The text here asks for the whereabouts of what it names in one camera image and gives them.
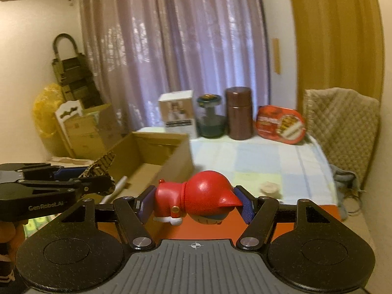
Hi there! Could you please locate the glass jar with green lid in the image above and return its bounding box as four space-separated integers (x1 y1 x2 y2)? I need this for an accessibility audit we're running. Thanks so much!
196 94 227 139

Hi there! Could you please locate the brown striped hair claw clip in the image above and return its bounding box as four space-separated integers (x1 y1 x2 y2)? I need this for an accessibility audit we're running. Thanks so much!
78 151 116 184

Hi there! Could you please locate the beige quilted cloth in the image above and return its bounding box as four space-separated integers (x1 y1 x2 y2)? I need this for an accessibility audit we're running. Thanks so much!
303 87 380 190

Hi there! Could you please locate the red oval instant rice box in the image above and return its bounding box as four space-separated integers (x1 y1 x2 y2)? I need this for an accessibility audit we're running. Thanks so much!
256 105 307 145

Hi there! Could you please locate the yellow plastic bag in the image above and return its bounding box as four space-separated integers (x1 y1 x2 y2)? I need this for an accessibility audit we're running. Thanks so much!
33 83 66 138

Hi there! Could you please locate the wooden door panel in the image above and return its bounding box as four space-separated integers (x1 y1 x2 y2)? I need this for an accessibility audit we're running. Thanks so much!
288 0 385 105

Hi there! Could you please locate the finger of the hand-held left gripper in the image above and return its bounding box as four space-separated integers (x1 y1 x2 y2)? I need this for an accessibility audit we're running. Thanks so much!
0 162 92 181
0 176 112 201

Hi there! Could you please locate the thin black wire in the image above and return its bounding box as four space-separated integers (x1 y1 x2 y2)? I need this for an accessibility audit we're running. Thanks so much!
340 187 367 215

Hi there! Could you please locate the person's left hand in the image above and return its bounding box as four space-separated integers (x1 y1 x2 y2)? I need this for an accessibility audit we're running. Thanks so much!
0 220 26 253

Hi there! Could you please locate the red cartoon figurine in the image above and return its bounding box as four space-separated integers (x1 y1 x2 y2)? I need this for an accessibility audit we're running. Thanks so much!
153 170 244 227

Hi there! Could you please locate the orange printed table mat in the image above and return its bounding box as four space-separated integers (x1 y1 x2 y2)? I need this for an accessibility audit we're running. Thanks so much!
98 204 341 242

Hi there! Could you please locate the small wooden wall strip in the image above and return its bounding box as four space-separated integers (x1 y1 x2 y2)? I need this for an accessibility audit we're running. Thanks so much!
272 38 281 74

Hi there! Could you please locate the brown cylindrical canister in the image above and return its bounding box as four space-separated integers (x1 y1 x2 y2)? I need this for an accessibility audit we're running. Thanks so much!
225 86 255 141

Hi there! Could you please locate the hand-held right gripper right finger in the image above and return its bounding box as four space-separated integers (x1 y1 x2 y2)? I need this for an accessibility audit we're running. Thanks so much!
234 185 334 250

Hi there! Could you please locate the pale checked tablecloth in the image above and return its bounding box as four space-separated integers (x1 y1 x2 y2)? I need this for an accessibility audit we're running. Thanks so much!
138 127 339 206

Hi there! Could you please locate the grey cloth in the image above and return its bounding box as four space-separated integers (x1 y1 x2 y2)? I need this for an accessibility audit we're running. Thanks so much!
331 163 357 219

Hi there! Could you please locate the white topped cardboard carton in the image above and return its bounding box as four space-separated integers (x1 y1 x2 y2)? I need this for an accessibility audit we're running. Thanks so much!
55 99 85 158

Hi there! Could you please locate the brown cardboard box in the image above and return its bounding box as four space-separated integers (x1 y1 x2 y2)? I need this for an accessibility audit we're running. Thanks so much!
92 131 195 206

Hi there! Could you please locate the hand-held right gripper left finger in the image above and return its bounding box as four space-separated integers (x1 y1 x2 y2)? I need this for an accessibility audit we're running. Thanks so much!
61 185 157 250

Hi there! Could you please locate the brown cardboard carton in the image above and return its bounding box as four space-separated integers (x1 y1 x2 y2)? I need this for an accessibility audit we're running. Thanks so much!
66 103 129 158

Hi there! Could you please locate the beige round wooden box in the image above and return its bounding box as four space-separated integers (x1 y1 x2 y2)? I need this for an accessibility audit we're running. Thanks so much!
260 182 281 195

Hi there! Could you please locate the white product box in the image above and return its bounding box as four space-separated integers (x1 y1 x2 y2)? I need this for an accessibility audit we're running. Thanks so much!
158 90 198 140

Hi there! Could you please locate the pale purple curtain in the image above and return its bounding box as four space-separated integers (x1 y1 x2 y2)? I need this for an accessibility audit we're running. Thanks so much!
80 0 271 135

